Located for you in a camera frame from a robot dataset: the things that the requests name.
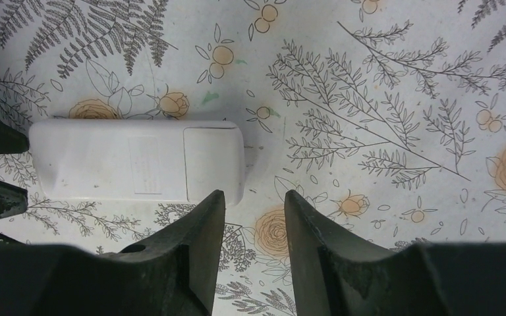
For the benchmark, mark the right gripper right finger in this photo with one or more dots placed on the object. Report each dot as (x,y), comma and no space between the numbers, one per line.
(336,272)

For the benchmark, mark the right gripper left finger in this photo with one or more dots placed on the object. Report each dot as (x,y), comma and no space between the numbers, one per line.
(171,272)

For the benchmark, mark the floral patterned table mat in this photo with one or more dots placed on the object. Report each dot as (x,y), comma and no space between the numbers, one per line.
(389,117)

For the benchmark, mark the white remote battery cover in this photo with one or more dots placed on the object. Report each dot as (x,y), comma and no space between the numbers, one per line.
(214,160)

